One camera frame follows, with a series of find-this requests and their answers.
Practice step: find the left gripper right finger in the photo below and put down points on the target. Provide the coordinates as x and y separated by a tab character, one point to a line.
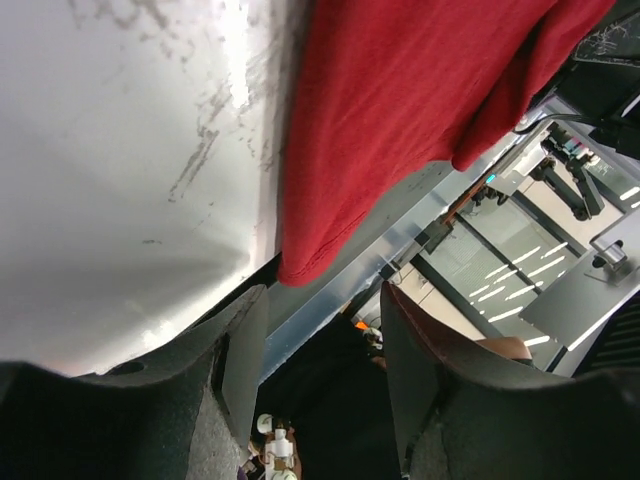
462	411

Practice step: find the dark red t shirt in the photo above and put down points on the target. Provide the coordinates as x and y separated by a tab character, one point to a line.
386	87

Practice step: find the aluminium frame rail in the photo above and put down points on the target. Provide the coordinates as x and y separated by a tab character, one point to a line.
465	267

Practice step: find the grey desk panel background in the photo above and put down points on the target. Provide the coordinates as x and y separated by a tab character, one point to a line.
574	306

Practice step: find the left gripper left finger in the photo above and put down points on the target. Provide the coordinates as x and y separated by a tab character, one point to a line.
182	411

